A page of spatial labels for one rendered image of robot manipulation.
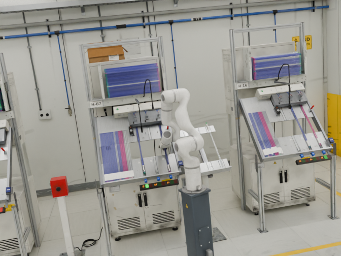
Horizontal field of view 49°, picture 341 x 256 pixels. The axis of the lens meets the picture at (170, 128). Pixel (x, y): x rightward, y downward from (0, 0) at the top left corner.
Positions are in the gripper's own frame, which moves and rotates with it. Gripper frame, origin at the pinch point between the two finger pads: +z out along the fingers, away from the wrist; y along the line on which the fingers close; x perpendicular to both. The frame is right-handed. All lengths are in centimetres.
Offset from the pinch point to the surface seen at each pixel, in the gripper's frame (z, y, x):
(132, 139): 3.3, 27.8, -14.0
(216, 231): 50, -41, 75
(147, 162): -0.8, 17.3, 11.1
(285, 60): -15, -134, -67
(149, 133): 3.9, 11.0, -17.9
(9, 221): 40, 148, 33
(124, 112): 0, 31, -42
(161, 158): -0.6, 5.1, 9.6
